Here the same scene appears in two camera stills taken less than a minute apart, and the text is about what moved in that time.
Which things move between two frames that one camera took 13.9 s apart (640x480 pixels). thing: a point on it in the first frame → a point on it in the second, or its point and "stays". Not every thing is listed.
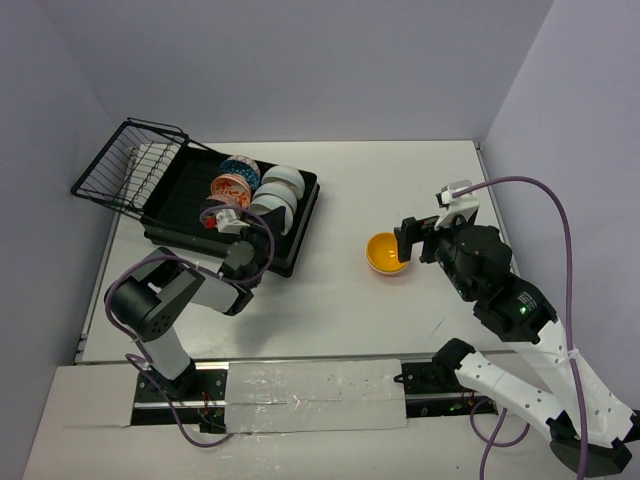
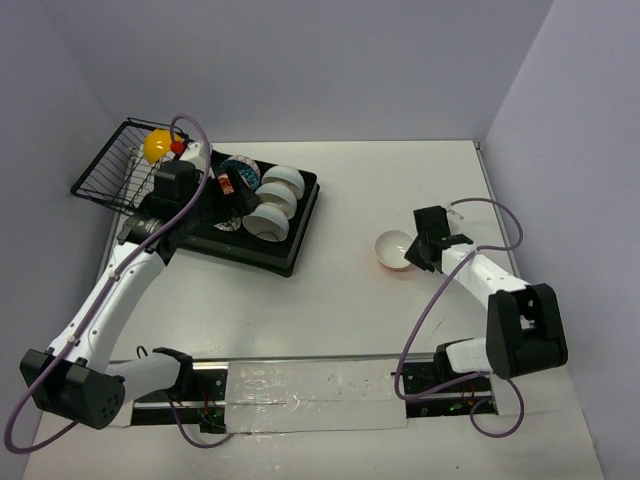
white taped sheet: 317,395 stays
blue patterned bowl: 244,167 stays
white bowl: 287,175 stays
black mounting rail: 198,397 stays
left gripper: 255,232 → 232,195
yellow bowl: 382,252 → 157,144
